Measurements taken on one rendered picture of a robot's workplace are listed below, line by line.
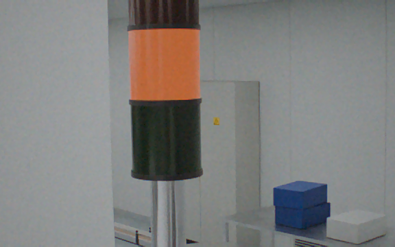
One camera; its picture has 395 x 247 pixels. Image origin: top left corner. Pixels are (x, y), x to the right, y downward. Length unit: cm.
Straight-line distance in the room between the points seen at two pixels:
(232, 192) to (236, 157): 41
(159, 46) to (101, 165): 171
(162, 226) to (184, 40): 13
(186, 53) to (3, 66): 153
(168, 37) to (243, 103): 693
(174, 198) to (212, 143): 712
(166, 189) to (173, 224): 2
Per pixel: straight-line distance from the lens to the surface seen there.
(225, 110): 737
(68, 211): 209
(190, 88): 43
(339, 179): 696
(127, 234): 523
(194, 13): 44
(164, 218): 45
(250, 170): 753
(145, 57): 43
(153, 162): 43
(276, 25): 739
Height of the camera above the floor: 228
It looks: 5 degrees down
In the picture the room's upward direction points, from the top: 1 degrees counter-clockwise
